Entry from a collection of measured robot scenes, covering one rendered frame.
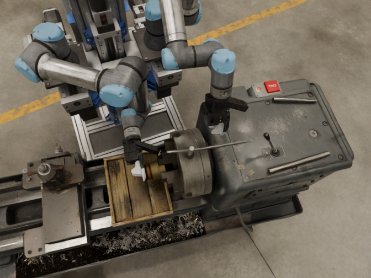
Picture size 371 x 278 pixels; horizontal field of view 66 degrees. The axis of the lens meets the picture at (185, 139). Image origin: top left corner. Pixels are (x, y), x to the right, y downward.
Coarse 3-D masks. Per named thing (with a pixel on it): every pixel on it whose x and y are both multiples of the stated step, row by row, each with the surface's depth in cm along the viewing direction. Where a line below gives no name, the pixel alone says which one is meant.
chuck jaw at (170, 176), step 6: (162, 174) 129; (168, 174) 129; (174, 174) 129; (162, 180) 129; (168, 180) 127; (174, 180) 127; (180, 180) 127; (168, 186) 129; (174, 186) 126; (180, 186) 126; (174, 192) 124; (180, 192) 125
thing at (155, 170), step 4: (156, 160) 131; (144, 164) 131; (148, 164) 130; (152, 164) 129; (156, 164) 129; (164, 164) 130; (148, 168) 128; (152, 168) 128; (156, 168) 128; (160, 168) 129; (164, 168) 130; (148, 172) 128; (152, 172) 128; (156, 172) 128; (160, 172) 130; (164, 172) 130; (148, 176) 128; (152, 176) 128; (156, 176) 129; (160, 176) 129
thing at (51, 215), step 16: (48, 160) 144; (64, 160) 143; (48, 192) 136; (64, 192) 136; (48, 208) 132; (64, 208) 133; (80, 208) 137; (48, 224) 130; (64, 224) 130; (80, 224) 130; (48, 240) 127
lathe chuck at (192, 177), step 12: (180, 132) 128; (192, 132) 127; (180, 144) 122; (192, 144) 122; (180, 156) 119; (180, 168) 122; (192, 168) 119; (192, 180) 120; (204, 180) 121; (192, 192) 124
